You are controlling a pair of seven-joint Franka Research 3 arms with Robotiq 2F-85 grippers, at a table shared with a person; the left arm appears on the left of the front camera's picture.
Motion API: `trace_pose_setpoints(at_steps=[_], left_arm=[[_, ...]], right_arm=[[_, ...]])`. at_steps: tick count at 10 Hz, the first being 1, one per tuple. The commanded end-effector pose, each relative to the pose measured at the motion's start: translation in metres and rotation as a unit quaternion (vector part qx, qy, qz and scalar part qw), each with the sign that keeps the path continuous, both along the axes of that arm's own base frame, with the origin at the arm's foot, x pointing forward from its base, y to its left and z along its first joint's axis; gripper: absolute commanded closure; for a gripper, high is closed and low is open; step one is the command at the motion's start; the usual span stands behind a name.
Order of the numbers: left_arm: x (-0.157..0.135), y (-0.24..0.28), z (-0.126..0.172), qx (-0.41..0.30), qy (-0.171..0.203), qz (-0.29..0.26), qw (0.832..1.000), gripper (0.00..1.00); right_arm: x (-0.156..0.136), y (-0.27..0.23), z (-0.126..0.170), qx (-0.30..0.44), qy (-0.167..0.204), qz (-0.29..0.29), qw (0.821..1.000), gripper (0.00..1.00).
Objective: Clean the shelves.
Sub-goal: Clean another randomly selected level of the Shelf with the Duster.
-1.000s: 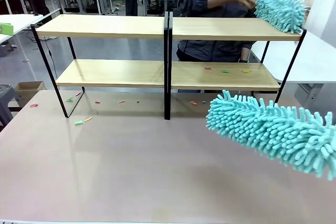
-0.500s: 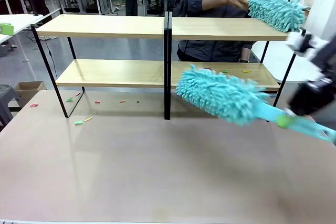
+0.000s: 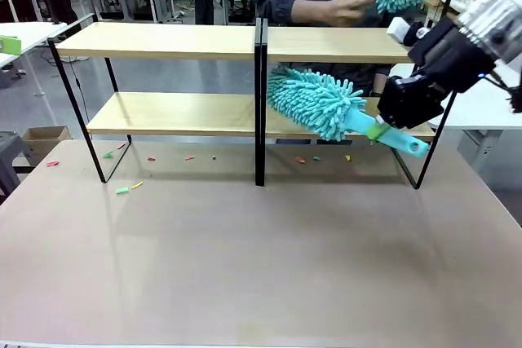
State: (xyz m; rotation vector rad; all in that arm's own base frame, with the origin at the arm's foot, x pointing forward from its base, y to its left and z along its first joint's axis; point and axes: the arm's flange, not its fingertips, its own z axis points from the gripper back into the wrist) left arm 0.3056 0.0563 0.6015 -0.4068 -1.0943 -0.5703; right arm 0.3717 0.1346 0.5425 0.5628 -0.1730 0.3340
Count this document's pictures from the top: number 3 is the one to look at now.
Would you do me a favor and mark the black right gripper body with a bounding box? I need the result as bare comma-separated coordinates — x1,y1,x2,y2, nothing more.
409,21,497,95

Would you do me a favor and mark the person's left forearm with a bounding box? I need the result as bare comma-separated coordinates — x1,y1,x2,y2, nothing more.
373,73,388,99

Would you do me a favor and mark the person's right hand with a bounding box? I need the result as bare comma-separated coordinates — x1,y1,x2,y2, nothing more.
291,0,368,28

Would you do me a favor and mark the white side table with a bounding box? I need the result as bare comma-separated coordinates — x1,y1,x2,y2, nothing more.
0,21,69,99
387,62,522,178

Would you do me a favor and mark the brown cardboard box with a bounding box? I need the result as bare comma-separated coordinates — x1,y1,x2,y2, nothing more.
22,126,73,166

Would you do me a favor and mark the green flat box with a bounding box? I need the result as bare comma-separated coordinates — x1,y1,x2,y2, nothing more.
0,36,21,55

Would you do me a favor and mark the grey stool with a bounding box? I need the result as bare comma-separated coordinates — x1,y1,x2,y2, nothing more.
0,130,38,198

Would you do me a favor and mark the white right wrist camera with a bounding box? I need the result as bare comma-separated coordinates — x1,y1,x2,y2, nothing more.
386,16,429,46

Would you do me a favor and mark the wooden shelf unit black frame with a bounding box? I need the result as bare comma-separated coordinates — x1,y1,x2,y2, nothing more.
46,17,263,187
260,17,458,190

